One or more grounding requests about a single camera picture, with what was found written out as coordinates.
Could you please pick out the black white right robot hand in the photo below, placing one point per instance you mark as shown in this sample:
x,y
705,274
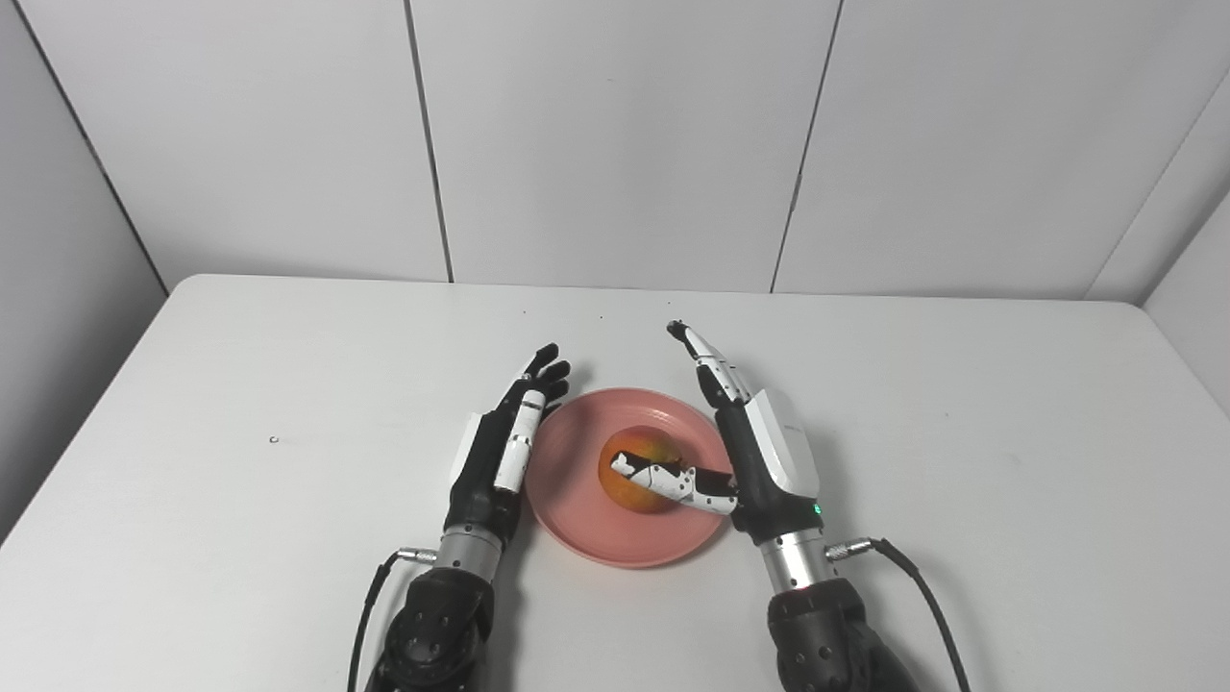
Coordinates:
x,y
778,452

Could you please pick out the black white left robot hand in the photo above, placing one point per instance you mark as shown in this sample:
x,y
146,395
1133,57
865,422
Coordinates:
x,y
476,476

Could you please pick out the pink round plate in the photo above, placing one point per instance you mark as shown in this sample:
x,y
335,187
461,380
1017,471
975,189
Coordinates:
x,y
577,509

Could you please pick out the red yellow apple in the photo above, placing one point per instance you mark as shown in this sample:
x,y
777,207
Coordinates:
x,y
644,447

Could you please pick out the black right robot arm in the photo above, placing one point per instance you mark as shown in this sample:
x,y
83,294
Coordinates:
x,y
817,634

